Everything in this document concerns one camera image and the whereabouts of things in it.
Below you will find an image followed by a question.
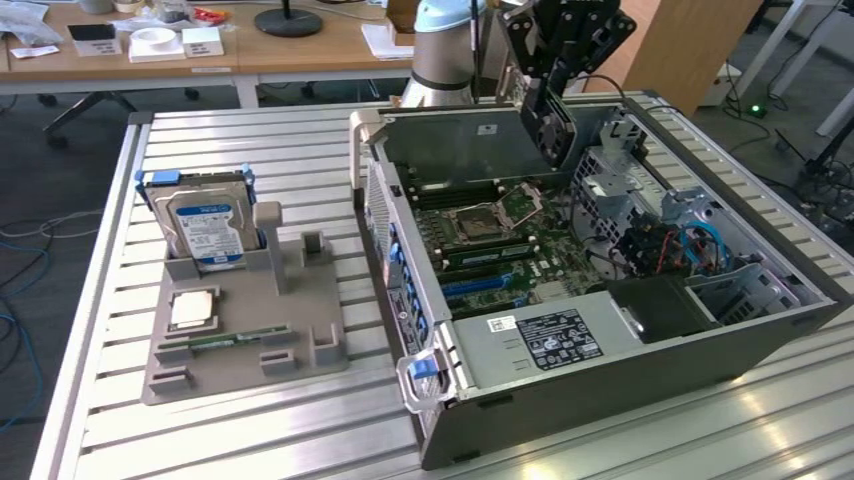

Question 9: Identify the black disk power wire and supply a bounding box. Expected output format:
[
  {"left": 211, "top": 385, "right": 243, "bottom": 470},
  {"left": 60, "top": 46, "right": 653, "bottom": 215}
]
[{"left": 623, "top": 224, "right": 689, "bottom": 279}]

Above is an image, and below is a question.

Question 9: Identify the CPU chip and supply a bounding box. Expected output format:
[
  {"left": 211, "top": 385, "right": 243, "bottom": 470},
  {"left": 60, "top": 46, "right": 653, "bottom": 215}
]
[{"left": 167, "top": 291, "right": 216, "bottom": 331}]

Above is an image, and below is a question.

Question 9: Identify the white floor cable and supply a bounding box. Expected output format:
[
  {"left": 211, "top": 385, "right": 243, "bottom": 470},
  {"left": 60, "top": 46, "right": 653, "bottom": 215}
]
[{"left": 0, "top": 209, "right": 106, "bottom": 241}]

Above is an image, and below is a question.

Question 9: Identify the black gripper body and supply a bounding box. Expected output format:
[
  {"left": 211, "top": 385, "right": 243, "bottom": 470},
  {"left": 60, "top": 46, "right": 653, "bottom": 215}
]
[{"left": 537, "top": 0, "right": 622, "bottom": 24}]

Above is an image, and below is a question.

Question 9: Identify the cardboard box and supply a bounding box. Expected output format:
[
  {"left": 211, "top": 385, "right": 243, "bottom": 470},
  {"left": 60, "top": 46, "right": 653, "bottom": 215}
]
[{"left": 386, "top": 0, "right": 429, "bottom": 35}]

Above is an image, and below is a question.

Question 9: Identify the green RAM stick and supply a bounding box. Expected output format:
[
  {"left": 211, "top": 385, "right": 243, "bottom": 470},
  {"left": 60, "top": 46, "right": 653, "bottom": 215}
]
[
  {"left": 158, "top": 324, "right": 290, "bottom": 349},
  {"left": 443, "top": 243, "right": 535, "bottom": 266}
]

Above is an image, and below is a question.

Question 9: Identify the black lamp base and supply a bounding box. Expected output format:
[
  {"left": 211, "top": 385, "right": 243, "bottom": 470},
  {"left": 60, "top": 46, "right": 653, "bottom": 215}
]
[{"left": 252, "top": 0, "right": 326, "bottom": 37}]

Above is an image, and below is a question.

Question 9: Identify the grey parts rack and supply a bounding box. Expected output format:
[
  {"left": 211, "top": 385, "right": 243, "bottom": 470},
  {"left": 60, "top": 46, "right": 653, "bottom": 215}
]
[{"left": 139, "top": 199, "right": 351, "bottom": 407}]

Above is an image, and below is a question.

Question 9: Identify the black tripod stand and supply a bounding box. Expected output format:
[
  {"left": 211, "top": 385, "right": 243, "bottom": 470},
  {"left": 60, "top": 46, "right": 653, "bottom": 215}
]
[{"left": 797, "top": 114, "right": 854, "bottom": 211}]

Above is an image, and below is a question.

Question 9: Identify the hard disk with blue carrier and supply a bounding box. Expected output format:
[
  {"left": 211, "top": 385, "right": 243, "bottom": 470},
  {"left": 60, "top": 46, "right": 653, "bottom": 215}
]
[{"left": 135, "top": 166, "right": 259, "bottom": 274}]

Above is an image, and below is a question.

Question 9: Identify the grey power supply unit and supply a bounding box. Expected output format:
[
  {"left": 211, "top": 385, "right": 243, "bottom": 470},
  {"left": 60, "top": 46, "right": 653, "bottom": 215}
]
[{"left": 439, "top": 292, "right": 653, "bottom": 392}]

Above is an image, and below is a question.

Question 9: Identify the green motherboard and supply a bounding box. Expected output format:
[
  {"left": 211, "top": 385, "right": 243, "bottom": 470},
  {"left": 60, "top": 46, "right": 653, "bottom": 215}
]
[{"left": 398, "top": 172, "right": 639, "bottom": 321}]

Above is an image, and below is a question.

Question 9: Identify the white control box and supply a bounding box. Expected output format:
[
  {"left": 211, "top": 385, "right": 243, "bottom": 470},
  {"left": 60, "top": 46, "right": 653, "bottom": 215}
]
[{"left": 706, "top": 59, "right": 746, "bottom": 109}]

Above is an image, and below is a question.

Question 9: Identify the open grey PC case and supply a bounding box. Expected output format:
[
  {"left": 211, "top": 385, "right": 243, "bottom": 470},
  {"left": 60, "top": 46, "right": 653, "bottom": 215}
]
[{"left": 348, "top": 91, "right": 854, "bottom": 472}]

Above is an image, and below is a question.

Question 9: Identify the silver metal bay bracket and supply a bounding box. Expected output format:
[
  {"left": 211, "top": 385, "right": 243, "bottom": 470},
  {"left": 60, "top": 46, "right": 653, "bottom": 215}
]
[{"left": 659, "top": 187, "right": 729, "bottom": 236}]

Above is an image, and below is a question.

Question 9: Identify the white tape roll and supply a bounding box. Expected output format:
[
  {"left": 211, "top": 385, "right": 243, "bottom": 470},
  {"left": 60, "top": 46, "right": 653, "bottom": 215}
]
[{"left": 130, "top": 27, "right": 176, "bottom": 51}]

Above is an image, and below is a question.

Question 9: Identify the graphics card with metal bracket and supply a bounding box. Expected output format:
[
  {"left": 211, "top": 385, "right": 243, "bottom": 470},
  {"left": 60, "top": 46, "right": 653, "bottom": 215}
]
[{"left": 497, "top": 62, "right": 579, "bottom": 172}]

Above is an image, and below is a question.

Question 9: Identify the blue floor cable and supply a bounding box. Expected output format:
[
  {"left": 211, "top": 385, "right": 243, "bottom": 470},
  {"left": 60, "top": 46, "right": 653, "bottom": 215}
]
[{"left": 0, "top": 238, "right": 52, "bottom": 434}]

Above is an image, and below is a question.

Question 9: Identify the wooden desk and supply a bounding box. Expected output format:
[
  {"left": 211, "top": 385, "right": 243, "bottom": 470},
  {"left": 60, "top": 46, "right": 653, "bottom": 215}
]
[
  {"left": 236, "top": 0, "right": 509, "bottom": 109},
  {"left": 0, "top": 0, "right": 240, "bottom": 97}
]

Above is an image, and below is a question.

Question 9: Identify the white cube box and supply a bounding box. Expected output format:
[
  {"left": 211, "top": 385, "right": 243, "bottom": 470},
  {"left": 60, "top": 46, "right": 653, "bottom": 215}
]
[{"left": 180, "top": 27, "right": 226, "bottom": 58}]

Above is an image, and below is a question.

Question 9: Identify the clear plastic bag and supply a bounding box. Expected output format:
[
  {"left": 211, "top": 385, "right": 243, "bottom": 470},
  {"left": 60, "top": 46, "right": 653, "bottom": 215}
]
[{"left": 0, "top": 0, "right": 67, "bottom": 47}]

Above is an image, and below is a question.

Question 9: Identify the CPU socket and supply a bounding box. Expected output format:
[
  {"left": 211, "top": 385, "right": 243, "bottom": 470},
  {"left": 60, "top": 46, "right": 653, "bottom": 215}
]
[{"left": 447, "top": 203, "right": 521, "bottom": 246}]

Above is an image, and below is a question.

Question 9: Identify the black and white box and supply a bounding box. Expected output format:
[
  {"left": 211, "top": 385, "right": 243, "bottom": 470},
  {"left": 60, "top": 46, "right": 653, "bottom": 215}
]
[{"left": 67, "top": 23, "right": 124, "bottom": 57}]

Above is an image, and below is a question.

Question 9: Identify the white booklet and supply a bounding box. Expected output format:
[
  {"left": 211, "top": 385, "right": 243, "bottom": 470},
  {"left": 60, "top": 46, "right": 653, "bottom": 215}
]
[{"left": 359, "top": 22, "right": 417, "bottom": 62}]

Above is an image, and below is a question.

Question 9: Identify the metal disk bay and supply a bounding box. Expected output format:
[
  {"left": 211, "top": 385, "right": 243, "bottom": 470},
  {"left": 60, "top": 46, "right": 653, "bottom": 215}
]
[{"left": 683, "top": 262, "right": 802, "bottom": 326}]

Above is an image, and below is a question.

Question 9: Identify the blue disk data wire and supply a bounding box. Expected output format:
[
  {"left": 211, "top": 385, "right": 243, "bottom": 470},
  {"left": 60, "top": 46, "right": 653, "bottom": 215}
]
[{"left": 683, "top": 219, "right": 735, "bottom": 274}]

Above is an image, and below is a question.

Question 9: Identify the blue expansion slot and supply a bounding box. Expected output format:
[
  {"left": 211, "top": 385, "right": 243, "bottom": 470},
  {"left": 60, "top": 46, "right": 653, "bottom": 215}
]
[{"left": 445, "top": 273, "right": 509, "bottom": 297}]

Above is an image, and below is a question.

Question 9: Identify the metal socket cover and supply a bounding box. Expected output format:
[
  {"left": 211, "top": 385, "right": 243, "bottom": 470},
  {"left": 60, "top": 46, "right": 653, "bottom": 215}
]
[{"left": 494, "top": 179, "right": 547, "bottom": 222}]

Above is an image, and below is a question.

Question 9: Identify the flat white box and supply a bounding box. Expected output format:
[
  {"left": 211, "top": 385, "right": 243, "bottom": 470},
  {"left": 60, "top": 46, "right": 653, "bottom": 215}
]
[{"left": 126, "top": 42, "right": 188, "bottom": 65}]

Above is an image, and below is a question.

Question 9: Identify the dark bag of parts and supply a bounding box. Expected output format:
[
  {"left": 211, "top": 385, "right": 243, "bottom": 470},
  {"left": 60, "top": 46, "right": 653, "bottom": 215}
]
[{"left": 151, "top": 0, "right": 195, "bottom": 25}]

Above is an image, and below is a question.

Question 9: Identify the black long expansion slot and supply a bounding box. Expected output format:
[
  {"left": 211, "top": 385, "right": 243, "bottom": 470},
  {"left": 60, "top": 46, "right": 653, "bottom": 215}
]
[{"left": 439, "top": 264, "right": 502, "bottom": 284}]

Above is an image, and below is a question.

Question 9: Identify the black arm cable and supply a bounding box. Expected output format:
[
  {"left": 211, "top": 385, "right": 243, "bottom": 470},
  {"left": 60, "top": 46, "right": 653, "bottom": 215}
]
[{"left": 583, "top": 73, "right": 689, "bottom": 119}]

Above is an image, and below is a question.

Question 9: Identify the black chair base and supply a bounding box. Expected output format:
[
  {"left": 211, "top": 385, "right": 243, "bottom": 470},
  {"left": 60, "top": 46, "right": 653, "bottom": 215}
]
[{"left": 36, "top": 89, "right": 146, "bottom": 149}]

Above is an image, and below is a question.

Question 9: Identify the black RAM slot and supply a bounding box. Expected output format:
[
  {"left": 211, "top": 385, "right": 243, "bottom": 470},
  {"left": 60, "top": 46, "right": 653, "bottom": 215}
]
[
  {"left": 414, "top": 191, "right": 502, "bottom": 206},
  {"left": 409, "top": 179, "right": 499, "bottom": 194},
  {"left": 411, "top": 185, "right": 501, "bottom": 200},
  {"left": 417, "top": 197, "right": 503, "bottom": 212}
]

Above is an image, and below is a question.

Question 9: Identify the perforated metal drive cage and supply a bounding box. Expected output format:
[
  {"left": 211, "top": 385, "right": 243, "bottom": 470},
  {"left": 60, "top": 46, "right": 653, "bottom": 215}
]
[{"left": 570, "top": 144, "right": 673, "bottom": 241}]

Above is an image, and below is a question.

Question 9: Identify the wooden cabinet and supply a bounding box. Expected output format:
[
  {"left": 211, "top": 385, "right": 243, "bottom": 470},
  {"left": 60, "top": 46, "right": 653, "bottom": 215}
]
[{"left": 579, "top": 0, "right": 766, "bottom": 117}]

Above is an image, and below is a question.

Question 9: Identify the white desk frame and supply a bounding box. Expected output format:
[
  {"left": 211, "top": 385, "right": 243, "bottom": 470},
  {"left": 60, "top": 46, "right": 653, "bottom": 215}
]
[{"left": 726, "top": 0, "right": 854, "bottom": 136}]

